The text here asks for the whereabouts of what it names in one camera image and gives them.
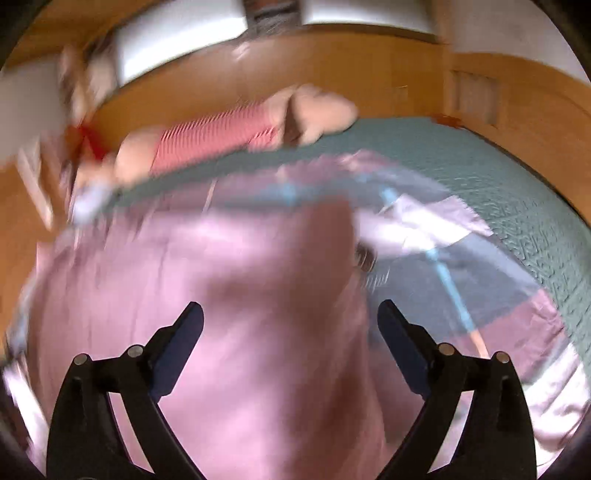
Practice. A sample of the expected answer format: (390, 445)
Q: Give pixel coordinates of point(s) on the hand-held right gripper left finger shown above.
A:
(184, 350)

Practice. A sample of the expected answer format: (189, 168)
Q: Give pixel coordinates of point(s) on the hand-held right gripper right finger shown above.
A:
(400, 350)

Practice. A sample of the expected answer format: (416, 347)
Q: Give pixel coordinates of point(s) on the pink jacket with black stripe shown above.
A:
(240, 295)

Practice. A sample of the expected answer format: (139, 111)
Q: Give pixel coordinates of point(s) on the pink grey patchwork satin blanket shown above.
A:
(443, 258)

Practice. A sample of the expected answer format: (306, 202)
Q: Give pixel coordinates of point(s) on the long plush toy striped shirt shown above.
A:
(207, 134)

